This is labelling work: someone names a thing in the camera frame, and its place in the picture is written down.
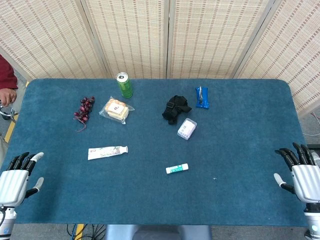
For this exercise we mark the woven bamboo screen panel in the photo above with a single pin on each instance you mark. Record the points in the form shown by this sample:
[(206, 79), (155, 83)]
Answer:
[(130, 37), (295, 50), (215, 37), (50, 37)]

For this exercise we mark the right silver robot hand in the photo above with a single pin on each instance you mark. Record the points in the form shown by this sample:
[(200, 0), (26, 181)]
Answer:
[(306, 182)]

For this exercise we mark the black floor plate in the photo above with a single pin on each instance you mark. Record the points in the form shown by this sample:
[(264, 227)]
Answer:
[(315, 146)]

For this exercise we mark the chrome metal tube frame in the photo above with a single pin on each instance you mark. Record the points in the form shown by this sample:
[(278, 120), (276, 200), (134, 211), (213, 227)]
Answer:
[(5, 113)]

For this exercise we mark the bread in clear bag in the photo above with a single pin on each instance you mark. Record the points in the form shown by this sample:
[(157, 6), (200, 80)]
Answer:
[(116, 109)]

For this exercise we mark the blue snack packet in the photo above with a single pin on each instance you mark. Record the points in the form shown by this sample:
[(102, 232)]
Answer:
[(202, 98)]

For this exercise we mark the green drink can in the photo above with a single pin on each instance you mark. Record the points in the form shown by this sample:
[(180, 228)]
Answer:
[(125, 87)]

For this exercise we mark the blue felt table mat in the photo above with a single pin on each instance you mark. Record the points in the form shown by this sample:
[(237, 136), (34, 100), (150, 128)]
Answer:
[(150, 197)]

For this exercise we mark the bystander red sleeve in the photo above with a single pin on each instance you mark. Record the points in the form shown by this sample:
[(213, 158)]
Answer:
[(6, 75)]

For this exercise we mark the grey sneaker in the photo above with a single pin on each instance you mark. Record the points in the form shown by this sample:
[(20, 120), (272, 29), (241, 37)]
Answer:
[(316, 157)]

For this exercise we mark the white green glue stick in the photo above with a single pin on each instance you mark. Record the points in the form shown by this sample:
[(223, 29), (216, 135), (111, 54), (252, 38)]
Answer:
[(177, 169)]

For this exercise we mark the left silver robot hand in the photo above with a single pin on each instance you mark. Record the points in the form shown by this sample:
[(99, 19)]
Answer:
[(12, 185)]

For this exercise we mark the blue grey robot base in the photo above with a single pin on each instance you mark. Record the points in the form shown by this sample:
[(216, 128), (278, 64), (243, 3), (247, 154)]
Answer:
[(120, 233)]

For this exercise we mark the purple grape bunch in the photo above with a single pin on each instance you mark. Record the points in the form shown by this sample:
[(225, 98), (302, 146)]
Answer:
[(85, 108)]

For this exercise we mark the white toothpaste tube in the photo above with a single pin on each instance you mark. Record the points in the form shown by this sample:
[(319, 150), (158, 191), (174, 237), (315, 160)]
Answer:
[(105, 152)]

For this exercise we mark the bystander bare hand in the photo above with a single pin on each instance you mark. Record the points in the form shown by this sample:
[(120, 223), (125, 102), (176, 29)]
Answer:
[(7, 96)]

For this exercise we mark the clear box purple label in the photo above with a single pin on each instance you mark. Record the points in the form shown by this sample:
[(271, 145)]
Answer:
[(187, 129)]

